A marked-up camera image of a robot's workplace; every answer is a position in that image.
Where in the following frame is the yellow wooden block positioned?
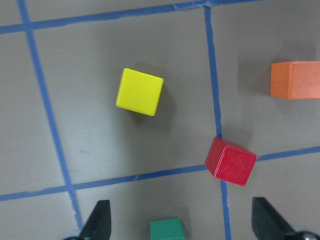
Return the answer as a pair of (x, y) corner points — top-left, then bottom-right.
(115, 68), (164, 117)

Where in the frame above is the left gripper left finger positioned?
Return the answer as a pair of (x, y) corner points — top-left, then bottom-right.
(78, 200), (112, 240)

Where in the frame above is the green wooden block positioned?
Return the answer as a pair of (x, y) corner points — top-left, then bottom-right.
(150, 218), (186, 240)

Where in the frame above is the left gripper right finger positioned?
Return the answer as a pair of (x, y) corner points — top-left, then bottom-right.
(251, 197), (300, 240)

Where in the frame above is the red wooden block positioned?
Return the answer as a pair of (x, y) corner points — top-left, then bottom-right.
(204, 137), (258, 186)

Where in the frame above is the orange wooden block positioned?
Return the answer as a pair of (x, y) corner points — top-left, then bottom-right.
(269, 61), (320, 100)

